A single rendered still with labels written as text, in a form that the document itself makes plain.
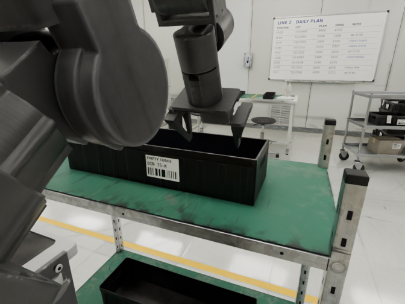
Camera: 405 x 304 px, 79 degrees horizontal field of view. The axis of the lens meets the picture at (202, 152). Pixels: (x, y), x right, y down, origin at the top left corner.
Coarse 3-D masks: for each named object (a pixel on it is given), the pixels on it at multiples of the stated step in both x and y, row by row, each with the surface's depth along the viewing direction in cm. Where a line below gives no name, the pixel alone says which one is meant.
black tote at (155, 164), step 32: (160, 128) 79; (96, 160) 71; (128, 160) 66; (160, 160) 62; (192, 160) 59; (224, 160) 55; (256, 160) 52; (192, 192) 61; (224, 192) 58; (256, 192) 57
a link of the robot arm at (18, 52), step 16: (32, 32) 17; (48, 32) 16; (0, 48) 13; (16, 48) 13; (32, 48) 12; (48, 48) 14; (0, 64) 12; (16, 64) 12; (32, 64) 13; (48, 64) 13; (0, 80) 11; (16, 80) 12; (32, 80) 13; (48, 80) 14; (32, 96) 13; (48, 96) 14; (48, 112) 14; (64, 128) 15
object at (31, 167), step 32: (0, 96) 11; (0, 128) 11; (32, 128) 12; (0, 160) 11; (32, 160) 12; (0, 192) 10; (32, 192) 12; (0, 224) 10; (32, 224) 14; (0, 256) 11; (0, 288) 9; (32, 288) 10
